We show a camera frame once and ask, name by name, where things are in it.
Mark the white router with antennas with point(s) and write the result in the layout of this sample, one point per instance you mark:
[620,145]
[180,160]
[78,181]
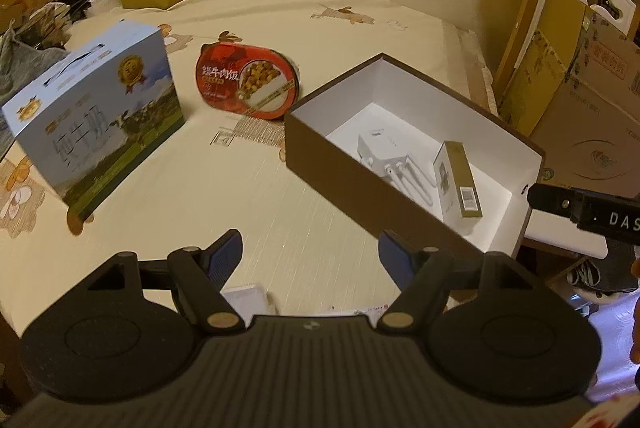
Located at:
[385,161]

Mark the white side table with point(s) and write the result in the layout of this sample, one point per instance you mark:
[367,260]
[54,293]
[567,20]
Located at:
[565,243]

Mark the small gold and white box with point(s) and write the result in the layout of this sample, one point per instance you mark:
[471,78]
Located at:
[457,178]

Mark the blue milk carton box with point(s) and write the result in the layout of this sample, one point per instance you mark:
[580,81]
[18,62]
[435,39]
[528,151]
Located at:
[95,118]

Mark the white paper packet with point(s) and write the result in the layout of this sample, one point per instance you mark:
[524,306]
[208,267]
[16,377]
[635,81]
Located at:
[247,300]

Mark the person's right hand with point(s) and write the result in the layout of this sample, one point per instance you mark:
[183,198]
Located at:
[636,333]

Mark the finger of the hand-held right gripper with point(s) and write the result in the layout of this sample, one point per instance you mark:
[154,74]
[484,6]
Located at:
[552,200]

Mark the large printed cardboard box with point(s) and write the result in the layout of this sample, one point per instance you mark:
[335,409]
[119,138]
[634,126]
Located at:
[590,128]

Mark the brown box white inside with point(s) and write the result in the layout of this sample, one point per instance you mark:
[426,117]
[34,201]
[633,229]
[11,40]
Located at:
[340,158]

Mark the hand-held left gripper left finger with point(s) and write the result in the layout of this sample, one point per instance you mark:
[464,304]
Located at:
[227,254]

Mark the pile of books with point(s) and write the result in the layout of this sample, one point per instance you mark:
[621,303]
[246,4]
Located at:
[45,21]

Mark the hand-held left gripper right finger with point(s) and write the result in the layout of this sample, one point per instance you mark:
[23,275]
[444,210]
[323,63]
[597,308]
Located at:
[395,254]

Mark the red instant rice bowl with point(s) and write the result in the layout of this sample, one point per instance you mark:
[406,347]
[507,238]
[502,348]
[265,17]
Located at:
[247,81]

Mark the grey cloth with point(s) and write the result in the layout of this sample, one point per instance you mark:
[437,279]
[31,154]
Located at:
[25,58]

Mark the sneaker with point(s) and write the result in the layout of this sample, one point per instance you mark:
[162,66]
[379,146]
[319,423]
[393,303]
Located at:
[585,275]

